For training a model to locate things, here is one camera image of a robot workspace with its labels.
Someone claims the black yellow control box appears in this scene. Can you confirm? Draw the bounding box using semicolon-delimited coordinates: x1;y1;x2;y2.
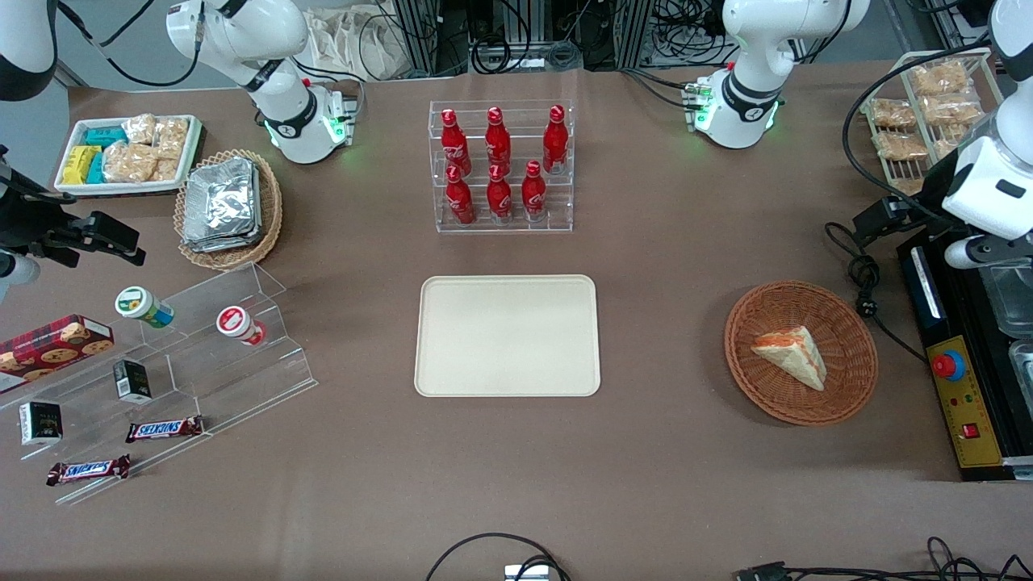
897;234;1033;483

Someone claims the beige cloth bag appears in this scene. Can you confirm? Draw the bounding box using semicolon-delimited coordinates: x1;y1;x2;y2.
300;6;414;82

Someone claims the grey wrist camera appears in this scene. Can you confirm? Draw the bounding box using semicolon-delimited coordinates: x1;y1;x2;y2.
943;236;1033;272
0;250;40;304

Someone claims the red cookie box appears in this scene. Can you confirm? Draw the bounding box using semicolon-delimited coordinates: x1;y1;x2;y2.
0;314;115;396

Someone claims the black power cable with plug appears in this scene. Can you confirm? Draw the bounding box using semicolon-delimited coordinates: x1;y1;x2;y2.
824;221;929;364

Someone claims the clear acrylic step shelf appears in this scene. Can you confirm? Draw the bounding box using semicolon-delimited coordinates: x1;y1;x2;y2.
0;262;319;508

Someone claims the brown round wicker basket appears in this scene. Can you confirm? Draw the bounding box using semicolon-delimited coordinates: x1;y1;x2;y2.
724;279;879;427

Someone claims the beige plastic tray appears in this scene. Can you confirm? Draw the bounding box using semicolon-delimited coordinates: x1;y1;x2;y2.
414;274;602;399

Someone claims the red lid yogurt cup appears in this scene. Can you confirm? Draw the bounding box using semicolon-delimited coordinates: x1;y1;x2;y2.
215;305;268;347

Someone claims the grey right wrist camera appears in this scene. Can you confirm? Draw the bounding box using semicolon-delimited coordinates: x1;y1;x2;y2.
0;250;40;304

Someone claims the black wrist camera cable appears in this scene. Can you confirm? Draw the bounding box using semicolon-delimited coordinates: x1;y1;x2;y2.
842;42;1006;227

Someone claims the white wire rack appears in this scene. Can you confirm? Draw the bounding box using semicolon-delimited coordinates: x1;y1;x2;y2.
859;48;1019;199

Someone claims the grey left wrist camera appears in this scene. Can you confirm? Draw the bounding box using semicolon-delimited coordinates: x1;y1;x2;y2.
943;236;1033;272

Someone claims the silver foil container stack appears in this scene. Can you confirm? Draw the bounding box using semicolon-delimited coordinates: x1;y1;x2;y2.
182;157;264;253

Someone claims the brown Snickers bar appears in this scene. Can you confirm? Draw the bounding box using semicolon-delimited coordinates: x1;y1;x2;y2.
46;454;132;487
125;416;205;445

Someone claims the clear acrylic bottle rack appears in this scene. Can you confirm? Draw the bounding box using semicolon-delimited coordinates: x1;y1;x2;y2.
429;99;575;234

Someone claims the aluminium frame with cables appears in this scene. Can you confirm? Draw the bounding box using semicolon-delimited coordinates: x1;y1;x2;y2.
391;0;731;75

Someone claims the green lid yogurt cup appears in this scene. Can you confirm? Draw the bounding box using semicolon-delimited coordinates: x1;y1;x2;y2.
115;286;176;329

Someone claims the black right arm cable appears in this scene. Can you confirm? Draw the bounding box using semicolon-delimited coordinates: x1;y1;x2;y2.
55;0;204;89

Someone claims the light oval wicker basket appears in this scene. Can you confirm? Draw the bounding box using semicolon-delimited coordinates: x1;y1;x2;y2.
174;149;284;271

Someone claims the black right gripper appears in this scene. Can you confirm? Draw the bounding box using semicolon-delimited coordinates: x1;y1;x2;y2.
0;190;148;269

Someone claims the black looped cable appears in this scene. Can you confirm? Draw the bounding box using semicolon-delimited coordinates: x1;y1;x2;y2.
424;532;571;581

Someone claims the small black box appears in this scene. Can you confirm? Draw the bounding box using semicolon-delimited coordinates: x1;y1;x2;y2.
112;359;153;405
19;401;65;447

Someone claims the white rectangular snack tray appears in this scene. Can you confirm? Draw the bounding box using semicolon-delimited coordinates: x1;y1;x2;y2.
54;115;203;198

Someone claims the yellow snack packet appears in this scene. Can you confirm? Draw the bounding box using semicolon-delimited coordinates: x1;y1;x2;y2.
62;145;102;186

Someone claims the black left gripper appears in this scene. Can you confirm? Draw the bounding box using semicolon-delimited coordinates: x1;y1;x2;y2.
854;149;973;245

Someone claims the triangular sandwich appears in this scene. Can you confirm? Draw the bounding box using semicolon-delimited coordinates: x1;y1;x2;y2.
751;325;829;393

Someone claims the black cable with connector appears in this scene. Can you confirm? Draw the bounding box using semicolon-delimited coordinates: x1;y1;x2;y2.
733;536;1033;581

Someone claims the red cola bottle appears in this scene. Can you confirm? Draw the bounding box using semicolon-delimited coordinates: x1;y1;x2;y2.
542;105;570;175
485;107;513;173
445;165;477;226
486;164;514;224
521;160;549;221
440;109;472;177

